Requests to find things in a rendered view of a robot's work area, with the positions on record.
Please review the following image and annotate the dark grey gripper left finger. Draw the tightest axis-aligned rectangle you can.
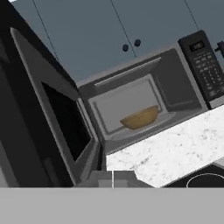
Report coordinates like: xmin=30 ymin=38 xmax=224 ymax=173
xmin=76 ymin=170 xmax=114 ymax=189

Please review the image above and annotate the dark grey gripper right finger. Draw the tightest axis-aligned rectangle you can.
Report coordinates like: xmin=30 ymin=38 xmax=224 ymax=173
xmin=112 ymin=170 xmax=156 ymax=189

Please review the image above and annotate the tan wooden bowl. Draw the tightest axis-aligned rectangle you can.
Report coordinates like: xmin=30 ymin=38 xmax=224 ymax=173
xmin=119 ymin=105 xmax=160 ymax=131

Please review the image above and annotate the grey microwave oven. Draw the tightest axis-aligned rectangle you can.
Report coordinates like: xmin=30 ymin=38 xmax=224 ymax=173
xmin=76 ymin=29 xmax=224 ymax=156

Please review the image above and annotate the grey microwave door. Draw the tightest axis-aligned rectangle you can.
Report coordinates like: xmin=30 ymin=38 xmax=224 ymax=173
xmin=10 ymin=26 xmax=103 ymax=186

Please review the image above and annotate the blue-grey cupboard door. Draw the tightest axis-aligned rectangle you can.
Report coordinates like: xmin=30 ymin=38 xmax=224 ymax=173
xmin=32 ymin=0 xmax=137 ymax=83
xmin=184 ymin=0 xmax=224 ymax=71
xmin=11 ymin=0 xmax=60 ymax=63
xmin=110 ymin=0 xmax=200 ymax=59

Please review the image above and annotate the black hob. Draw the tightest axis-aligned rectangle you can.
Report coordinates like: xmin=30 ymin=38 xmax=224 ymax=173
xmin=163 ymin=163 xmax=224 ymax=189

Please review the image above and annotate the small dark object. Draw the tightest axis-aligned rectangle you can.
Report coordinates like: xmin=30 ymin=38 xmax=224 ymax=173
xmin=213 ymin=40 xmax=224 ymax=60

